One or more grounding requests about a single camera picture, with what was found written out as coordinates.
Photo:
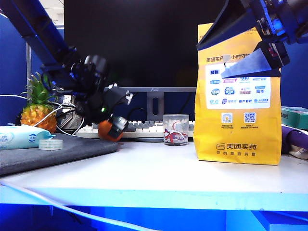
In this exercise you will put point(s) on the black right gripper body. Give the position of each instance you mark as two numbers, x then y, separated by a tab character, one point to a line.
276	16

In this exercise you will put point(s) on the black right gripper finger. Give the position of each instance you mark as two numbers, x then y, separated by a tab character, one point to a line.
226	26
260	63

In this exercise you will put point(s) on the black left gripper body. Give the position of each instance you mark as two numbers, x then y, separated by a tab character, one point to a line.
92	86

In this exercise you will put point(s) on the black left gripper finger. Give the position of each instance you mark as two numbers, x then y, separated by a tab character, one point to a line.
118	127

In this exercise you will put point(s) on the orange fruit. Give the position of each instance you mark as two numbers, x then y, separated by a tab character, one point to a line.
104	131

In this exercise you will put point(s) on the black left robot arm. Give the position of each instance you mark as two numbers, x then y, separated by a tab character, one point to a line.
36	31

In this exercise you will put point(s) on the yellow printed paper bag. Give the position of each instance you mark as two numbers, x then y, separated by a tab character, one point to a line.
238	134

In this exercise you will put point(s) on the white and grey keyboard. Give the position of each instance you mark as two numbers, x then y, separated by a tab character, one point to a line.
149	127

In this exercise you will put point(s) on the silver robot figurine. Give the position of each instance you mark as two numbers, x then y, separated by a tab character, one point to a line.
68	120

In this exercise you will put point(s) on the grey monitor stand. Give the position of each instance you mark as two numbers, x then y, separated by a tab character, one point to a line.
155	97

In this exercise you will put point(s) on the red white wrapper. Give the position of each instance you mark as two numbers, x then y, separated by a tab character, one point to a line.
173	137

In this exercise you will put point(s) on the clear glass cup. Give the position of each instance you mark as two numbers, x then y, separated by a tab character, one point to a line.
175	119

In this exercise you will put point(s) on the small pineapple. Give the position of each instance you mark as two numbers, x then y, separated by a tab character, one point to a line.
36	115

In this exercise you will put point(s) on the teal cardboard box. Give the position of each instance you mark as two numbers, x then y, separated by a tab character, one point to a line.
296	118

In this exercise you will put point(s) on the clear tape roll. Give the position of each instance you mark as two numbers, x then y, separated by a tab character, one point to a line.
50	144

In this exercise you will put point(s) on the black computer monitor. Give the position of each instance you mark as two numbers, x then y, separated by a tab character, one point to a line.
149	43

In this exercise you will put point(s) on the dark grey desk mat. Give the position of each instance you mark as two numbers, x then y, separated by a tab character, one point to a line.
48	158

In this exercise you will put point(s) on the blue side partition panel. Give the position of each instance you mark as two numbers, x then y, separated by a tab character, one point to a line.
12	79

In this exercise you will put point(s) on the purple cloth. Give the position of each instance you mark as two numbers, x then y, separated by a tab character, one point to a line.
296	139

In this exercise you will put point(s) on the blue wet wipes pack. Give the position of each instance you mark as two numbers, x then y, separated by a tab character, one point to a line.
19	137

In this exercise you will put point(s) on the white printed cloth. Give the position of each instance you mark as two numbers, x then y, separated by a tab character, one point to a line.
300	152

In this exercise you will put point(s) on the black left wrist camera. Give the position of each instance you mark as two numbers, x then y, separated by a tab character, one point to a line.
118	94

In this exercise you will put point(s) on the grey partition post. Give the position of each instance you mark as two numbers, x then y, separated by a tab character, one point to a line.
29	62

